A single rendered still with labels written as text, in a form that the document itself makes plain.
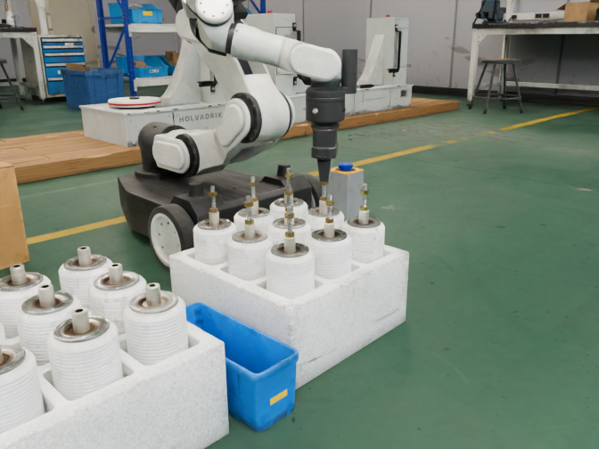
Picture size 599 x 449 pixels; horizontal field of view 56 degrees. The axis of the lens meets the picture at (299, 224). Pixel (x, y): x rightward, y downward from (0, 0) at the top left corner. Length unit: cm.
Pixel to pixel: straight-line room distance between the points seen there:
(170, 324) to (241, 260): 31
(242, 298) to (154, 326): 29
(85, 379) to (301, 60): 75
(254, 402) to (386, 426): 24
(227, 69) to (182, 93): 191
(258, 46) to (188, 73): 236
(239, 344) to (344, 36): 685
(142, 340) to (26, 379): 18
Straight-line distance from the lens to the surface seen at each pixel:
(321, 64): 122
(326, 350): 116
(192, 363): 91
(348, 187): 146
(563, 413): 117
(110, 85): 575
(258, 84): 163
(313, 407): 108
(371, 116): 445
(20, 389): 82
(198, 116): 344
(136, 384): 86
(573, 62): 623
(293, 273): 106
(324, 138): 125
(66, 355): 85
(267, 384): 98
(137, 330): 90
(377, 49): 488
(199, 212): 160
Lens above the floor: 65
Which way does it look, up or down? 18 degrees down
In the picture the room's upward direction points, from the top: straight up
